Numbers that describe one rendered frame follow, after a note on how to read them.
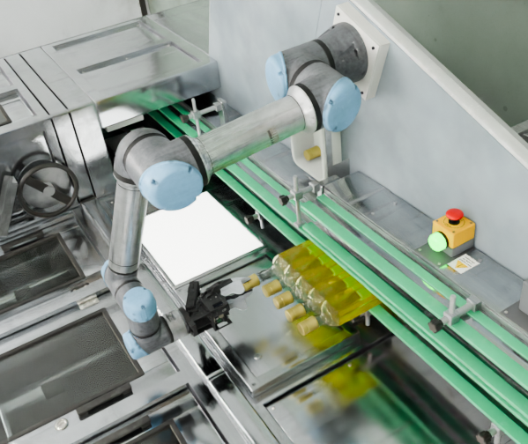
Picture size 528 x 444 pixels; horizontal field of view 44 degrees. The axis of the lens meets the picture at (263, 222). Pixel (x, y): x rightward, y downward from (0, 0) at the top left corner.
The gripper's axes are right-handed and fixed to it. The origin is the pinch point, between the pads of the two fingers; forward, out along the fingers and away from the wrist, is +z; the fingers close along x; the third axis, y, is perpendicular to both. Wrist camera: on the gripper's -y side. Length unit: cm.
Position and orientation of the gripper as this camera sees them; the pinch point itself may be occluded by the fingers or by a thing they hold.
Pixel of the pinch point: (245, 284)
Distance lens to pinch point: 179.8
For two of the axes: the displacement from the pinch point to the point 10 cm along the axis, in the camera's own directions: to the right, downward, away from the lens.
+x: -1.2, -8.1, -5.8
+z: 8.5, -3.8, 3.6
